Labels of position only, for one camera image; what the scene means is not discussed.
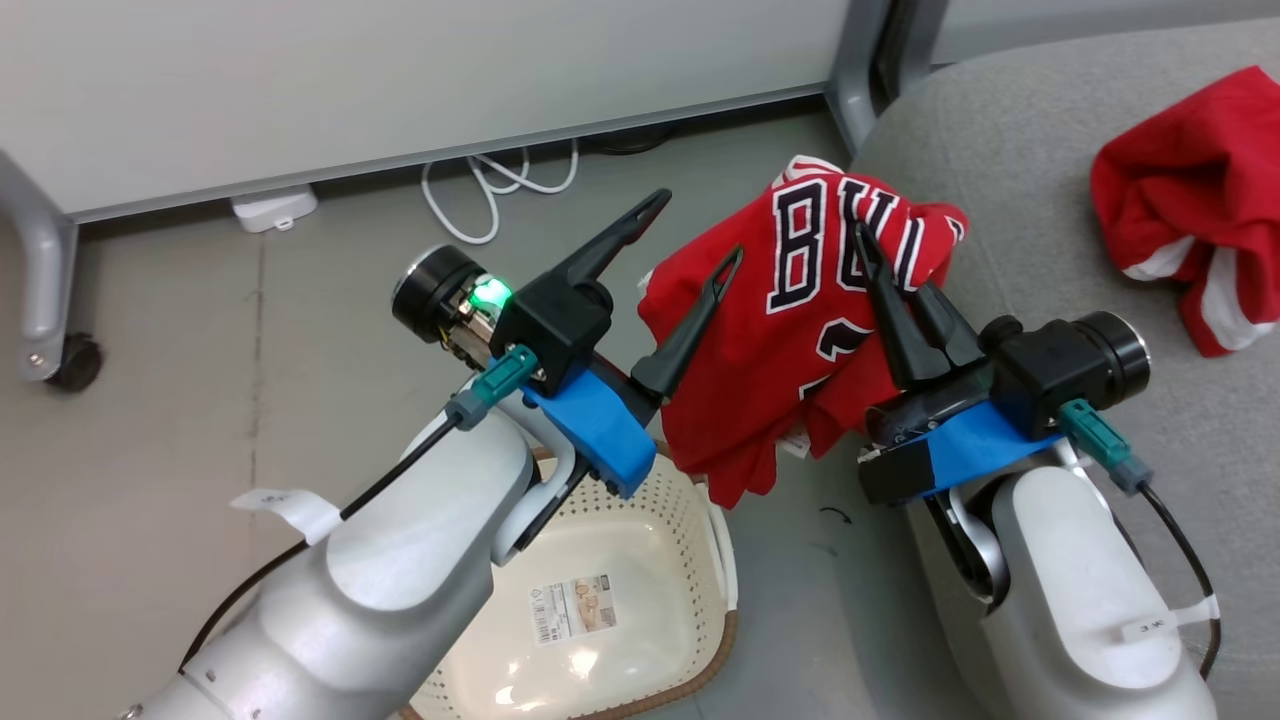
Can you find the small black floor scrap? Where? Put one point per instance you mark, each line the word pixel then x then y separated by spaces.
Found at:
pixel 840 513

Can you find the red shorts with white stripes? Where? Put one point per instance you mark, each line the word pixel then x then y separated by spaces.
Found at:
pixel 1180 190

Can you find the wide white partition grey frame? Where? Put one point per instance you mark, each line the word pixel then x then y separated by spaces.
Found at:
pixel 400 80

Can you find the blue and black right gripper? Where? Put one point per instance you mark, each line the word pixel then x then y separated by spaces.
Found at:
pixel 950 445

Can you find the narrow white partition grey frame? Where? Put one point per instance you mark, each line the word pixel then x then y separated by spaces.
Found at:
pixel 1100 20

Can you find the beige perforated plastic laundry basket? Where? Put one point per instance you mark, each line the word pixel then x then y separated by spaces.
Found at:
pixel 600 540

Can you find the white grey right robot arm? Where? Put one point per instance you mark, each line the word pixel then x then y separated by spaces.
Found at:
pixel 1070 600

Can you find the black round left wrist motor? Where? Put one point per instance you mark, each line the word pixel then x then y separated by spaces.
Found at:
pixel 435 285

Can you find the black caster wheel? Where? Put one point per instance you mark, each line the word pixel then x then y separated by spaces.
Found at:
pixel 75 362

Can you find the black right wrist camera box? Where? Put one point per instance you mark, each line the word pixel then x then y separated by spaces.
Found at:
pixel 1035 375

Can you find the red basketball jersey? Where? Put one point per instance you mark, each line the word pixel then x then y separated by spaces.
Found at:
pixel 760 340

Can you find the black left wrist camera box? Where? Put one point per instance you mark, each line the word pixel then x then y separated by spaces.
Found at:
pixel 550 325

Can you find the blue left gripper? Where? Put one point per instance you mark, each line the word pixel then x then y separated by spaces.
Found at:
pixel 600 430

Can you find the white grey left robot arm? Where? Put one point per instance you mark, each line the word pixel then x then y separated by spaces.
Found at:
pixel 380 580

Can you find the white power adapter box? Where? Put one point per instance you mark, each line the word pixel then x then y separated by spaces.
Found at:
pixel 272 208

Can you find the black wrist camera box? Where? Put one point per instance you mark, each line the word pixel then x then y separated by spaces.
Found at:
pixel 1035 375
pixel 550 325

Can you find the black round right wrist motor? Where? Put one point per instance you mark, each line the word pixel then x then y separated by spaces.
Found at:
pixel 1115 350

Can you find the grey fabric sofa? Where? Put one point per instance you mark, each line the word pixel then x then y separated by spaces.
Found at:
pixel 1050 180

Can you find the black round wrist motor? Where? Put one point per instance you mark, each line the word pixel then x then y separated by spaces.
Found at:
pixel 1115 350
pixel 435 285

